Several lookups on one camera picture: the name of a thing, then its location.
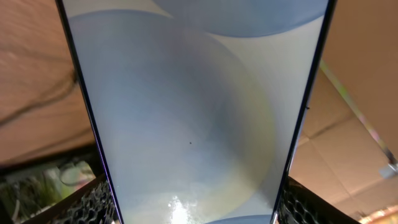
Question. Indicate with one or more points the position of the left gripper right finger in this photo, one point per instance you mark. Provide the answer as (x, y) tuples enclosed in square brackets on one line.
[(299, 205)]

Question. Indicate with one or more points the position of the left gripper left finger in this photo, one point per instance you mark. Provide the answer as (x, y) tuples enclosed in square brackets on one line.
[(93, 203)]

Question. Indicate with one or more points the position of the blue Galaxy smartphone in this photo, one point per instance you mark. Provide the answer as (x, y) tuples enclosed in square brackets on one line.
[(196, 105)]

